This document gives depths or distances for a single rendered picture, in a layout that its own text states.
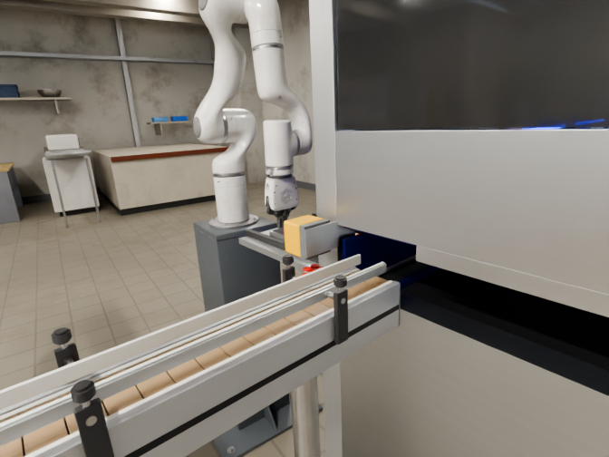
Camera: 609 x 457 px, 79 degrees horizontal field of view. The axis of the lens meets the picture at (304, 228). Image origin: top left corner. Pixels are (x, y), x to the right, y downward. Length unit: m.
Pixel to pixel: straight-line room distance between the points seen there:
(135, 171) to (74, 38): 3.27
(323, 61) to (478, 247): 0.45
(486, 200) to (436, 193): 0.08
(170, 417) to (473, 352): 0.47
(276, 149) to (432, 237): 0.58
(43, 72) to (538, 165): 8.12
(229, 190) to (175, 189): 4.74
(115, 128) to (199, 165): 2.62
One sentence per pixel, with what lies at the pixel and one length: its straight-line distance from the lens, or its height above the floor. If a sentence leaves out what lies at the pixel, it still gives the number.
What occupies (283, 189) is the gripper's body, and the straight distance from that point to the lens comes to 1.13.
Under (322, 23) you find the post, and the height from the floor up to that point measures 1.41.
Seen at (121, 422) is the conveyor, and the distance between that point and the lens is 0.49.
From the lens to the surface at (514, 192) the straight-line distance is 0.59.
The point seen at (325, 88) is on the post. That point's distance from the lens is 0.79.
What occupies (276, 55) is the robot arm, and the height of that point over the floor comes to 1.40.
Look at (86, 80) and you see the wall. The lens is 8.37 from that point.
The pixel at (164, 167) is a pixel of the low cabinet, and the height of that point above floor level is 0.63.
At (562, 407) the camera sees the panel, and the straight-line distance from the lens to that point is 0.68.
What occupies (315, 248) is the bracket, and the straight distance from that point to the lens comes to 0.77.
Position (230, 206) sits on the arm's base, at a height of 0.94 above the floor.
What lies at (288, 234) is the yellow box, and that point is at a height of 1.00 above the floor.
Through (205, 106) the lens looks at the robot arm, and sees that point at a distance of 1.37.
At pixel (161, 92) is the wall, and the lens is 8.59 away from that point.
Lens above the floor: 1.24
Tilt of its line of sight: 16 degrees down
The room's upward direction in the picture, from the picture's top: 3 degrees counter-clockwise
